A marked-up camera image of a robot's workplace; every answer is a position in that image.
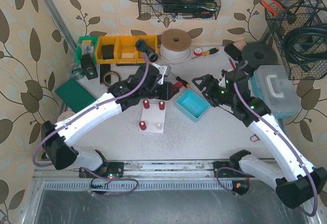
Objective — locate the teal clear toolbox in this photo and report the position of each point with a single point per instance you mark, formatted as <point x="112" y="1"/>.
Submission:
<point x="271" y="84"/>

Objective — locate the black orange flathead screwdriver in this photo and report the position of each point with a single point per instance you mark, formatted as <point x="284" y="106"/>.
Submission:
<point x="182" y="81"/>

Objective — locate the small brass padlock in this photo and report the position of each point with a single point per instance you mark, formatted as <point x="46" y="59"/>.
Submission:
<point x="254" y="138"/>

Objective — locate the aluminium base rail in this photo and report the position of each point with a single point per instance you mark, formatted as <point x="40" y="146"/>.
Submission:
<point x="146" y="175"/>

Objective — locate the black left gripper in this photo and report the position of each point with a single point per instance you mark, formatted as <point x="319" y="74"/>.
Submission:
<point x="161" y="90"/>

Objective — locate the white peg base plate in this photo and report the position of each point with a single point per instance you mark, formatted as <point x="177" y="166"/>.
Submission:
<point x="154" y="118"/>

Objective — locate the black meter device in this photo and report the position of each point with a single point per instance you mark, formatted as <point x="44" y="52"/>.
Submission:
<point x="88" y="67"/>

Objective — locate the orange handled pliers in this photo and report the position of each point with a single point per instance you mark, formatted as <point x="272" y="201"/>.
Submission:
<point x="270" y="8"/>

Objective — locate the green notebook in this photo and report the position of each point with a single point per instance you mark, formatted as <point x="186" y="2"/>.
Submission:
<point x="74" y="95"/>

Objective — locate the grey pipe fitting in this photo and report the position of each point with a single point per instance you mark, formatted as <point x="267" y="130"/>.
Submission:
<point x="142" y="46"/>

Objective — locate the white cable spool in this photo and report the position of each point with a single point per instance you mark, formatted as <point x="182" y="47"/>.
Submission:
<point x="175" y="47"/>

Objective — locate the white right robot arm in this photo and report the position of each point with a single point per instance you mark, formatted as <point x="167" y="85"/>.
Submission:
<point x="295" y="180"/>

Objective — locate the yellow bin right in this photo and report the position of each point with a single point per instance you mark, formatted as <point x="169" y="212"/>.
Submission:
<point x="147" y="44"/>

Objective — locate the teal spring tray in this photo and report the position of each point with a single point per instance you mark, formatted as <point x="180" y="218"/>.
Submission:
<point x="192" y="105"/>

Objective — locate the green storage bin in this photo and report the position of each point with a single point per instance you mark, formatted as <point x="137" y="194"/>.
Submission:
<point x="86" y="46"/>

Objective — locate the red white tape roll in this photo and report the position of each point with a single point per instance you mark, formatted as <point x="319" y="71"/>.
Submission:
<point x="197" y="51"/>

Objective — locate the right wire basket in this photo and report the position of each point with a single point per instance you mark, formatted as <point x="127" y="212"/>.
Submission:
<point x="300" y="36"/>

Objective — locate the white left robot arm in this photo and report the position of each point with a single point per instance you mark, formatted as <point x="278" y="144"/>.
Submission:
<point x="58" y="140"/>

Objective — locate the yellow bin left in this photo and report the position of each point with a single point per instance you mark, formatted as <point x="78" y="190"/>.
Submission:
<point x="105" y="40"/>

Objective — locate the black box in bin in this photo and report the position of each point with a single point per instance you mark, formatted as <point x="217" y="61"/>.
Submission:
<point x="107" y="51"/>

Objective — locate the large red spring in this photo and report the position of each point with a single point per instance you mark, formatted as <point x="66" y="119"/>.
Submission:
<point x="146" y="104"/>
<point x="142" y="126"/>

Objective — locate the yellow bin middle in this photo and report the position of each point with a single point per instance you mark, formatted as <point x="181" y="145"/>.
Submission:
<point x="125" y="50"/>

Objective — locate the red handled hex key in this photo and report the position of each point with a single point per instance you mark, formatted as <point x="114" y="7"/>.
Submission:
<point x="232" y="64"/>

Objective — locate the black block with sponge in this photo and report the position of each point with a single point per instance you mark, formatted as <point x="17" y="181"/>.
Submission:
<point x="234" y="50"/>

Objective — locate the yellow black screwdriver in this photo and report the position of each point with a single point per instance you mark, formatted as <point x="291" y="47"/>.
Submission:
<point x="207" y="53"/>

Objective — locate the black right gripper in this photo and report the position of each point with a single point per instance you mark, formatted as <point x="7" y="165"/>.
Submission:
<point x="212" y="89"/>

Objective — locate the yellow bin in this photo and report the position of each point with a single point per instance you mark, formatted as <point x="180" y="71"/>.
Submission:
<point x="105" y="40"/>
<point x="147" y="44"/>
<point x="125" y="50"/>

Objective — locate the glass jar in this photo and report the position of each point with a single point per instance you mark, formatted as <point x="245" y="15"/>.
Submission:
<point x="77" y="71"/>

